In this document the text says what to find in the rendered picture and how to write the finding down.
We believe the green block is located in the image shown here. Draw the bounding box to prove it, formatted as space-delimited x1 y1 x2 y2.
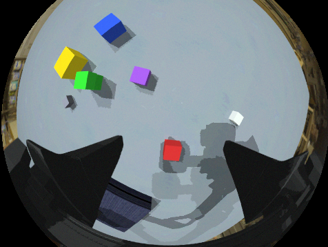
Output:
94 75 103 90
74 71 97 90

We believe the yellow block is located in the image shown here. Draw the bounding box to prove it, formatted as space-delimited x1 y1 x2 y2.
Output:
54 46 88 79

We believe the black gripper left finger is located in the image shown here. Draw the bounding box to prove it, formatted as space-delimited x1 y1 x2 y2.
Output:
25 135 123 224

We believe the white cube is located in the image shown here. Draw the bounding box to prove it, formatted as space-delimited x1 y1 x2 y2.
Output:
229 110 244 125

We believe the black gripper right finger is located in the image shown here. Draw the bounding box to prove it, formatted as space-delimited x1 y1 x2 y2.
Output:
223 140 309 224

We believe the purple block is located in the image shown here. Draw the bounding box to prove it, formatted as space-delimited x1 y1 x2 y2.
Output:
130 67 151 86

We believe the red block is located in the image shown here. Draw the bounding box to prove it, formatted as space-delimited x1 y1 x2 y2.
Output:
162 139 181 161

